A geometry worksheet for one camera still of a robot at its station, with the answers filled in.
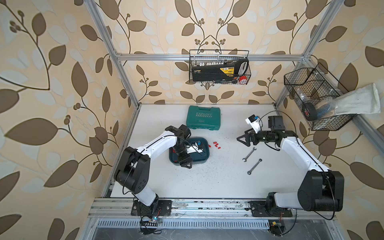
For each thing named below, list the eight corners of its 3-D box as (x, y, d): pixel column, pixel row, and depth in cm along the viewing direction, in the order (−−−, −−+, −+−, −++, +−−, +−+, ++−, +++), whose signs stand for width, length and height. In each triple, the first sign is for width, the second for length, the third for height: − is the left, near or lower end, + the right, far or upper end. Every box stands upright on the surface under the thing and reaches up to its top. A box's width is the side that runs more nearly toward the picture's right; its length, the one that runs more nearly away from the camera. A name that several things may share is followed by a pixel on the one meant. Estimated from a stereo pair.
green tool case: (186, 130, 107) (185, 126, 103) (187, 110, 120) (187, 105, 116) (221, 130, 107) (222, 126, 103) (218, 110, 120) (219, 105, 116)
